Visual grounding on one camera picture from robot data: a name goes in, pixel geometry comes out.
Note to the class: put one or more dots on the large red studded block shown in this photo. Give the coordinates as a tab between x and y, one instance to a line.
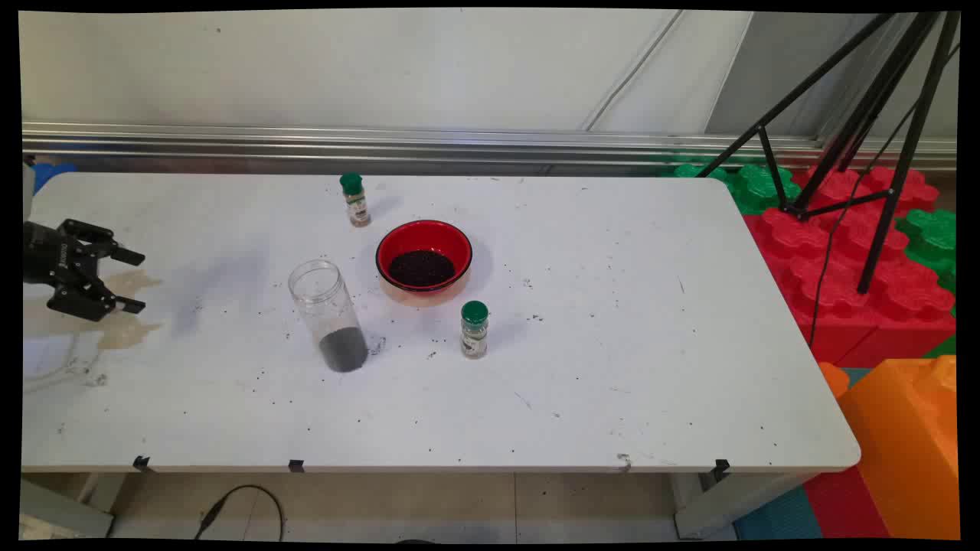
880	321

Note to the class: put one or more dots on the large orange block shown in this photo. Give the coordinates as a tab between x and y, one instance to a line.
903	444

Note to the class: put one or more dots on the red floor mat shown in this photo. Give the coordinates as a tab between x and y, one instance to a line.
842	505

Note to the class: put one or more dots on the teal floor mat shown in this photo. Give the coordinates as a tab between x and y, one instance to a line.
781	520

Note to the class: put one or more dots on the aluminium rail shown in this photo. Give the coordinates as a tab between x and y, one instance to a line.
612	145

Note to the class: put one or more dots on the red bowl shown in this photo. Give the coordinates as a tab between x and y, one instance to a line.
423	233

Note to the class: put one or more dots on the white table leg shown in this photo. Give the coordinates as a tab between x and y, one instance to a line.
61	513
727	505

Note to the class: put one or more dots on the black tripod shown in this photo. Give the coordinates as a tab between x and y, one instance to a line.
911	145

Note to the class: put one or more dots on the green studded block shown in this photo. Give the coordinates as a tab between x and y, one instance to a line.
758	187
930	237
693	170

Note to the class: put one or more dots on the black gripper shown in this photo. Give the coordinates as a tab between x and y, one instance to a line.
42	256

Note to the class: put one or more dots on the green-capped spice bottle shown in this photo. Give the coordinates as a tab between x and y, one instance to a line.
475	333
356	203

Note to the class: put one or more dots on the black seeds heap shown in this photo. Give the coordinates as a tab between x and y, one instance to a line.
344	350
421	269

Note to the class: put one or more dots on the clear plastic jar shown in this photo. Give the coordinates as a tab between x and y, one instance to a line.
321	298

